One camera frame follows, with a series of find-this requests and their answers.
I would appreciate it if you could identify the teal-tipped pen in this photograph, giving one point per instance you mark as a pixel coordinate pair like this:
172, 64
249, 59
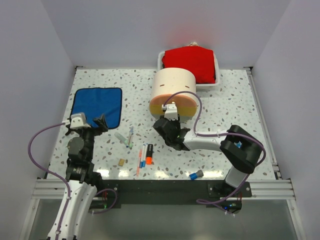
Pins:
129, 139

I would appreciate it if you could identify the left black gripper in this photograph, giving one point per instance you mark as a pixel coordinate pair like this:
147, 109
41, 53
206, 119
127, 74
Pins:
101, 127

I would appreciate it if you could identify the blue grey glue stick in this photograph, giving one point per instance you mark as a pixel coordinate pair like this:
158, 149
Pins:
196, 175

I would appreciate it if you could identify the black orange highlighter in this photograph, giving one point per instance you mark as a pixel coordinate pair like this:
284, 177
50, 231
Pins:
149, 154

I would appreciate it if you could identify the aluminium frame rail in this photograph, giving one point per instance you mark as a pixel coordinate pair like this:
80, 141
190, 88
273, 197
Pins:
261, 189

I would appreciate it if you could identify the small tan eraser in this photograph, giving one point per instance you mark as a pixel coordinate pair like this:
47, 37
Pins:
121, 162

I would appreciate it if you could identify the clear green-capped tube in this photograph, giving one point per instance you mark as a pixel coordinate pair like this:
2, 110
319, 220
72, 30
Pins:
121, 138

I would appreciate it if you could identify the white plastic basket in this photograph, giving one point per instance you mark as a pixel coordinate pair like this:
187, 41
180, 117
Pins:
199, 87

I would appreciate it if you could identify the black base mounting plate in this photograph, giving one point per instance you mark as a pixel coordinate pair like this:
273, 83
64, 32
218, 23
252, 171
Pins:
159, 192

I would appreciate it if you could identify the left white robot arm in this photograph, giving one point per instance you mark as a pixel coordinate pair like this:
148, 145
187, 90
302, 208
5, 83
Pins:
82, 182

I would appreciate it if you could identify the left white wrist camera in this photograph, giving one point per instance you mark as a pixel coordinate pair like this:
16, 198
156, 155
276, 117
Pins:
78, 121

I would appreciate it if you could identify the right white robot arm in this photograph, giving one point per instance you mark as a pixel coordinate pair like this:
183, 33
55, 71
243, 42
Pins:
243, 151

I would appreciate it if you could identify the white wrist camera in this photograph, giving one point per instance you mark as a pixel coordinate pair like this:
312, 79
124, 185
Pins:
170, 111
78, 121

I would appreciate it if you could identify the red folded cloth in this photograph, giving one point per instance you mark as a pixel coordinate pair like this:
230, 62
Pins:
198, 60

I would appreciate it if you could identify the orange thin pen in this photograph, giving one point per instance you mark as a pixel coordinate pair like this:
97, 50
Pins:
139, 162

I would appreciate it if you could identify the white blue-capped marker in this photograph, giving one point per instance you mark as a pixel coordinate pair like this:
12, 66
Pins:
143, 156

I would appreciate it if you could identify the blue microfiber cloth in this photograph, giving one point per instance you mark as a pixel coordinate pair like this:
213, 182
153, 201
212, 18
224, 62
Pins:
94, 102

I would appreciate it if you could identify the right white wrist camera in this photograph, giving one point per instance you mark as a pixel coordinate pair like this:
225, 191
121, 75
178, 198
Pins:
170, 111

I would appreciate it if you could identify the beige round drawer organizer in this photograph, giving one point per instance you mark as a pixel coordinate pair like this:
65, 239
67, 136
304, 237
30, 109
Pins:
169, 81

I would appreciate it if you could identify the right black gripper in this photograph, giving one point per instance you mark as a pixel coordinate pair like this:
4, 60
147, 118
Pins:
177, 122

